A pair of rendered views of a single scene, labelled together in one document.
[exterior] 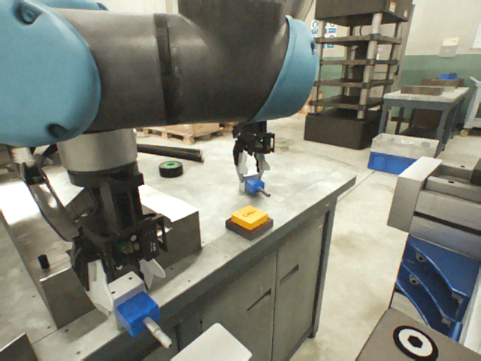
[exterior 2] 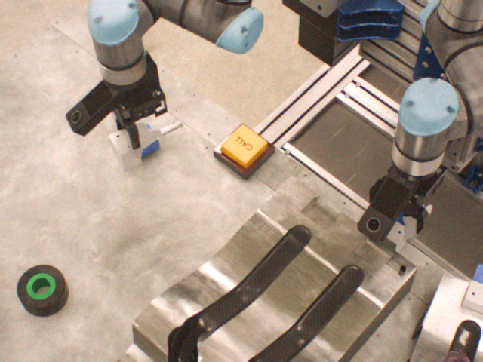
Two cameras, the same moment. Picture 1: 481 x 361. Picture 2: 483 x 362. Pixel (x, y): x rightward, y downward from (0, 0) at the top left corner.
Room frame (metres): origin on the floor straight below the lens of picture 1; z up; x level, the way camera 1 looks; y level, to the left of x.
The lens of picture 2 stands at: (0.55, 0.91, 2.26)
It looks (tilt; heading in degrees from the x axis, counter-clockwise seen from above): 59 degrees down; 271
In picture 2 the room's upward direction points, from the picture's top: 3 degrees counter-clockwise
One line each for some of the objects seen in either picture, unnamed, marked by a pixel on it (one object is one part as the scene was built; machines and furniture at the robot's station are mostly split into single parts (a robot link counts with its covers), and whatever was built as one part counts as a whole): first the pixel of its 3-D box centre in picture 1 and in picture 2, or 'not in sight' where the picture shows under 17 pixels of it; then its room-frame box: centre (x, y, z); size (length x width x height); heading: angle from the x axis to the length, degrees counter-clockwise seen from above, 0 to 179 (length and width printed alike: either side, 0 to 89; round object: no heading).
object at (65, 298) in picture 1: (82, 201); (251, 333); (0.55, 0.36, 0.87); 0.50 x 0.26 x 0.14; 47
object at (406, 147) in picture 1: (403, 146); not in sight; (3.05, -1.80, 0.28); 0.61 x 0.41 x 0.15; 49
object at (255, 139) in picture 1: (255, 131); (132, 89); (0.73, -0.03, 0.99); 0.09 x 0.08 x 0.12; 28
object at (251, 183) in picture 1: (256, 186); (149, 138); (0.72, -0.03, 0.83); 0.13 x 0.05 x 0.05; 28
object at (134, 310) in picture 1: (142, 317); (404, 216); (0.28, 0.14, 0.83); 0.13 x 0.05 x 0.05; 49
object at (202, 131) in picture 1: (180, 107); not in sight; (4.81, 1.10, 0.47); 1.22 x 0.80 x 0.94; 53
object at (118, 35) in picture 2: not in sight; (116, 27); (0.73, -0.03, 1.14); 0.09 x 0.08 x 0.11; 56
